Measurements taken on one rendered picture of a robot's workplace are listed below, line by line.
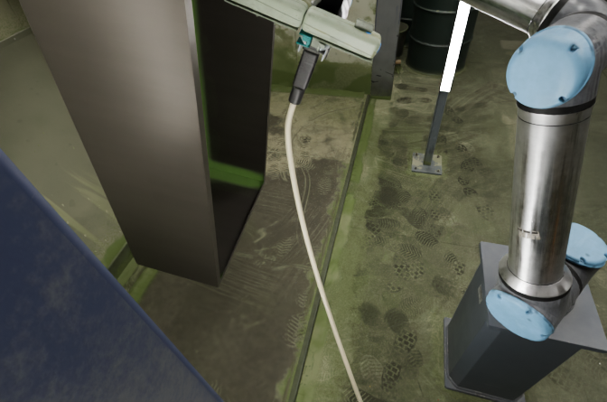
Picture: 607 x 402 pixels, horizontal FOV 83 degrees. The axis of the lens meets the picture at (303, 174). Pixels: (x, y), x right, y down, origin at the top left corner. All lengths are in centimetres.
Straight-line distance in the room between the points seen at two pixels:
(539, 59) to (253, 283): 163
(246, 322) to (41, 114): 150
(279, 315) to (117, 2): 149
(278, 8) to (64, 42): 45
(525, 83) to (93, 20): 79
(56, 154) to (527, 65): 205
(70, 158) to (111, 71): 139
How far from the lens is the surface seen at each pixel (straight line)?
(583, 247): 115
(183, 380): 19
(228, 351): 182
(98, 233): 216
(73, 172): 220
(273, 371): 176
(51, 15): 88
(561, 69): 68
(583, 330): 135
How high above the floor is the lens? 171
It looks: 44 degrees down
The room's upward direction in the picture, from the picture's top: 6 degrees counter-clockwise
